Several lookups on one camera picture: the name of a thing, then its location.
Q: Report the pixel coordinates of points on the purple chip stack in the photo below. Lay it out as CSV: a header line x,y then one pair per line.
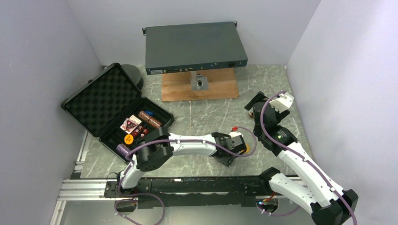
x,y
122,149

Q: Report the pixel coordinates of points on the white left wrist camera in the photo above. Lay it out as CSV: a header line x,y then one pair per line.
x,y
235,132

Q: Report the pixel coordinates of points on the orange black chip stack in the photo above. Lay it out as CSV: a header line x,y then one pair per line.
x,y
144,116

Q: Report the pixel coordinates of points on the orange dealer button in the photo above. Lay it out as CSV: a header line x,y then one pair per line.
x,y
247,150

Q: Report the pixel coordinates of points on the dark teal rack device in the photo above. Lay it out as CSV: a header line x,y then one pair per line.
x,y
193,47

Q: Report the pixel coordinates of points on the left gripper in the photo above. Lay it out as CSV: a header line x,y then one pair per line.
x,y
225,161

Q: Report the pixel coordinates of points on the blue button in case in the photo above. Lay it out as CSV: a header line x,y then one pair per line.
x,y
149,112

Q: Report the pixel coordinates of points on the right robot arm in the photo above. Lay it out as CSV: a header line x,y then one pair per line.
x,y
327,202

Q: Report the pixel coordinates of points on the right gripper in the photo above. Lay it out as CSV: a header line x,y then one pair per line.
x,y
260,96

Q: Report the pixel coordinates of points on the black round speaker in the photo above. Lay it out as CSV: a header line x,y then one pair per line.
x,y
134,75

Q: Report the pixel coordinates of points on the wooden base board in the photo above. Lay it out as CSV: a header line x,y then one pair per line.
x,y
176,87

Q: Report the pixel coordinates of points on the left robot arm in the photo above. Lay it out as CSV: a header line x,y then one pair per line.
x,y
160,145

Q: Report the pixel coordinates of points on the playing card deck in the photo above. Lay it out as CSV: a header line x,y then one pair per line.
x,y
130,124

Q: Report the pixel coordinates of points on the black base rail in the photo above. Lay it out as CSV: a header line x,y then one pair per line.
x,y
245,191

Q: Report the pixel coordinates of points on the metal stand post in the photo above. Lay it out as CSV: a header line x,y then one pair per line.
x,y
198,82

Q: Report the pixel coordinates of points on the black poker set case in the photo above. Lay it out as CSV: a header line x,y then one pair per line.
x,y
104,103

